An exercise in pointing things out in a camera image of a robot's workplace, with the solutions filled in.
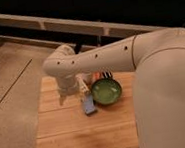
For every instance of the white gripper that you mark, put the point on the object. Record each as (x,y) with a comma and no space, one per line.
(66,86)

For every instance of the orange pepper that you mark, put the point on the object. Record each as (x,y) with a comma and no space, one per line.
(96,76)

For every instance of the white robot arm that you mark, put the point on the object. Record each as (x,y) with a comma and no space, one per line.
(158,61)

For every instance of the green ceramic bowl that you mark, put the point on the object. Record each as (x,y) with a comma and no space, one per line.
(106,91)

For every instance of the white tube bottle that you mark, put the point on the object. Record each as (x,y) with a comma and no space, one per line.
(83,87)

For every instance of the clear plastic cup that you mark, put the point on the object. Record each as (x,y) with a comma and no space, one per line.
(87,78)

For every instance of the blue sponge block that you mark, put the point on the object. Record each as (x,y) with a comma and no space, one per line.
(88,104)

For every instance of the black white striped object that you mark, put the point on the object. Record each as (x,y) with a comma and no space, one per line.
(107,75)

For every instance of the wooden board table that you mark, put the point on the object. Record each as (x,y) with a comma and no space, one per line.
(64,125)

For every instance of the black bracket on rail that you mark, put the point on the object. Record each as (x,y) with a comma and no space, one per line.
(77,48)

